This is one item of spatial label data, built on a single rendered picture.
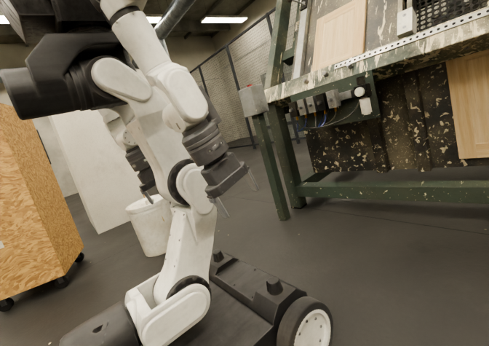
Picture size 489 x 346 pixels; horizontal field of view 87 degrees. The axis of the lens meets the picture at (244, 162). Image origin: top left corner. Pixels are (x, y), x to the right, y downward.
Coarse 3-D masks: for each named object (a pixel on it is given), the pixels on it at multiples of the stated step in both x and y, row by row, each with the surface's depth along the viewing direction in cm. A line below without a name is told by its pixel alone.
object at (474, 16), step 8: (488, 8) 97; (472, 16) 100; (480, 16) 98; (448, 24) 105; (456, 24) 103; (424, 32) 112; (432, 32) 109; (400, 40) 119; (408, 40) 116; (416, 40) 113; (384, 48) 123; (392, 48) 120; (360, 56) 132; (368, 56) 129; (336, 64) 142; (344, 64) 138
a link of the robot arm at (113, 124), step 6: (108, 114) 88; (114, 114) 89; (108, 120) 89; (114, 120) 94; (120, 120) 95; (108, 126) 93; (114, 126) 95; (120, 126) 96; (108, 132) 95; (114, 132) 95; (114, 138) 95
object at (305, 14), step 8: (304, 16) 174; (304, 24) 172; (304, 32) 170; (304, 40) 169; (304, 48) 169; (296, 56) 169; (304, 56) 168; (296, 64) 167; (304, 64) 168; (296, 72) 166
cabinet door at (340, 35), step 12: (360, 0) 146; (336, 12) 156; (348, 12) 150; (360, 12) 143; (324, 24) 162; (336, 24) 154; (348, 24) 148; (360, 24) 141; (324, 36) 159; (336, 36) 152; (348, 36) 146; (360, 36) 139; (324, 48) 157; (336, 48) 150; (348, 48) 144; (360, 48) 138; (324, 60) 154; (336, 60) 147
